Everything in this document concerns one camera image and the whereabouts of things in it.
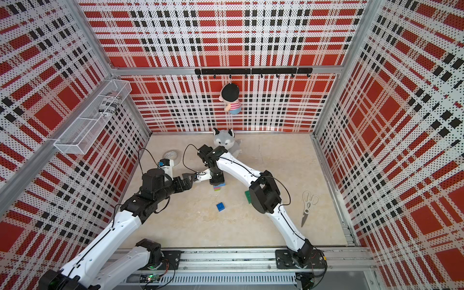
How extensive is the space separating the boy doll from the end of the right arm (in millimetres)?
309

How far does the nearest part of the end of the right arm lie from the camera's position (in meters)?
0.68

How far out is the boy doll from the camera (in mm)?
939
